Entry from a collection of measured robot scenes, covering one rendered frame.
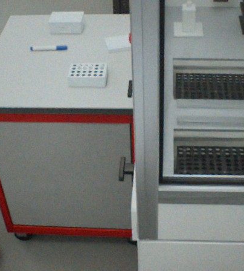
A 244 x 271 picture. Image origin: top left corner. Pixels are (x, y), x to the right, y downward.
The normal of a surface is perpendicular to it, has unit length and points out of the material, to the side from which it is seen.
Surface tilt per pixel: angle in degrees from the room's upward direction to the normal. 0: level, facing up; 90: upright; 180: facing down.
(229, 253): 90
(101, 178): 90
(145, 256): 90
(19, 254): 0
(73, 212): 90
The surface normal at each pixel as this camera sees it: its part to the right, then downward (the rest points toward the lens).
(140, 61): -0.07, 0.65
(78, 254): -0.04, -0.76
